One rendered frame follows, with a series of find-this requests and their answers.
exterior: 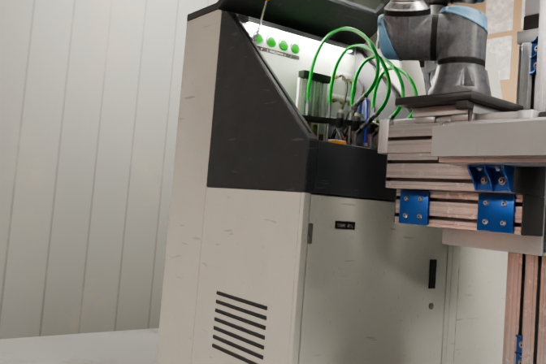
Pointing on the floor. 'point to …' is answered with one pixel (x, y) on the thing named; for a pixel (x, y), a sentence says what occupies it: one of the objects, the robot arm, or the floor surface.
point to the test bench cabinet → (257, 277)
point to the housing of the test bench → (188, 187)
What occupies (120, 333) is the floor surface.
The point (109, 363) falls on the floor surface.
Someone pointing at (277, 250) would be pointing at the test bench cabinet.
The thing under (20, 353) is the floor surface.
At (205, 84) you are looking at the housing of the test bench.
